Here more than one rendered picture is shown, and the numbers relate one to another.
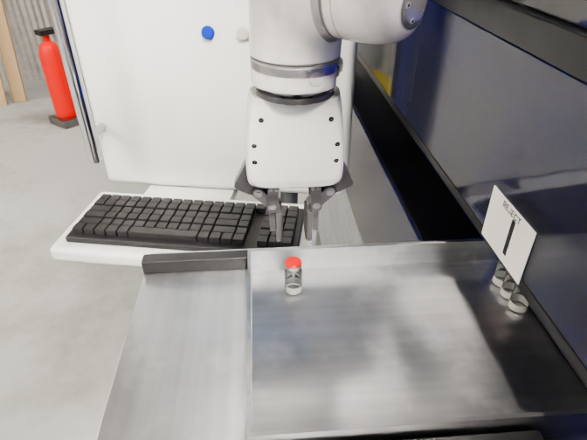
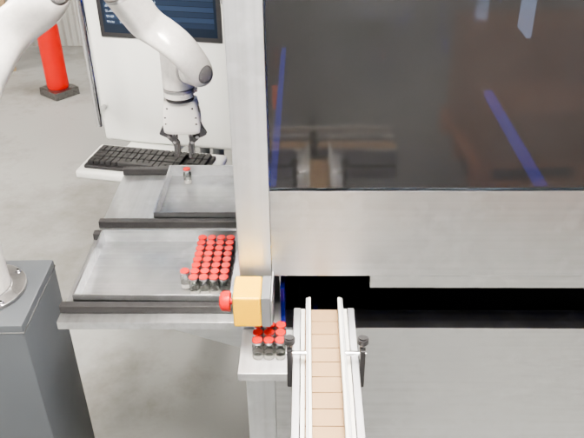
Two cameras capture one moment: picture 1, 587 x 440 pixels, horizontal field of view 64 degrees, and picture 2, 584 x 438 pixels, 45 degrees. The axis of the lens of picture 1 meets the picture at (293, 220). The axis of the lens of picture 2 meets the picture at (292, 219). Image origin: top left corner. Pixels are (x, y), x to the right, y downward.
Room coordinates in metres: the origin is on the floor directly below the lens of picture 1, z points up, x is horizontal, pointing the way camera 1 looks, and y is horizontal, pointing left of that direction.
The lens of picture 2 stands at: (-1.27, -0.47, 1.86)
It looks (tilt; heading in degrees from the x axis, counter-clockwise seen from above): 32 degrees down; 6
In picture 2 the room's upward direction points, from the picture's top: 1 degrees counter-clockwise
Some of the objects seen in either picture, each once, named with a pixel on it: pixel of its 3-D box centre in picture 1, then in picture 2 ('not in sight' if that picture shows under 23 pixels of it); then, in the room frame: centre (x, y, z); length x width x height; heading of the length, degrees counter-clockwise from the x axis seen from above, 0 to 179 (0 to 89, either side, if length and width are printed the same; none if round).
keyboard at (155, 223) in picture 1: (189, 222); (150, 160); (0.70, 0.18, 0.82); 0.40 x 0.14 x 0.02; 83
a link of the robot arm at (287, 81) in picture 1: (297, 71); (180, 91); (0.45, 0.00, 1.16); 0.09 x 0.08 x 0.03; 94
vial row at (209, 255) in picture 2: not in sight; (208, 263); (0.03, -0.14, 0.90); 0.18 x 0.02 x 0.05; 4
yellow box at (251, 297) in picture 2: not in sight; (252, 301); (-0.21, -0.28, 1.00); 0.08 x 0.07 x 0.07; 94
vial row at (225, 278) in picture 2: not in sight; (228, 263); (0.03, -0.19, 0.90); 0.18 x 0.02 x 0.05; 4
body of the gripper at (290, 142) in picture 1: (294, 132); (181, 113); (0.45, 0.00, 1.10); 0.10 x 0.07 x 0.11; 94
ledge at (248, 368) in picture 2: not in sight; (275, 354); (-0.22, -0.32, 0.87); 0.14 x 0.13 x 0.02; 94
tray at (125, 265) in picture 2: not in sight; (162, 266); (0.02, -0.03, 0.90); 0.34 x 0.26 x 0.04; 94
